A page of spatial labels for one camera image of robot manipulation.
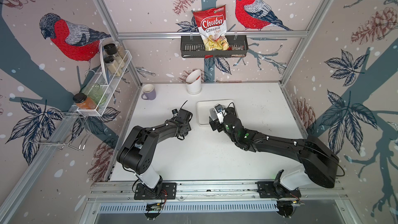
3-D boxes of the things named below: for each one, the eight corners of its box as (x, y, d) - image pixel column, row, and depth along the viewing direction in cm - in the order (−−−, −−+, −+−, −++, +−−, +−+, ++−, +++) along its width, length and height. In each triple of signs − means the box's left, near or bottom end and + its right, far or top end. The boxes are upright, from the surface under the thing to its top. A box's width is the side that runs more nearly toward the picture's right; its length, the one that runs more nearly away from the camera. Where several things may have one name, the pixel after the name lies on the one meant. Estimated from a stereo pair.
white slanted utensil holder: (187, 95, 116) (185, 80, 104) (188, 83, 124) (186, 69, 112) (201, 95, 116) (200, 80, 104) (201, 83, 124) (201, 69, 112)
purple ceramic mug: (143, 102, 110) (139, 95, 104) (147, 91, 118) (144, 83, 111) (154, 102, 110) (151, 95, 104) (157, 90, 118) (154, 83, 111)
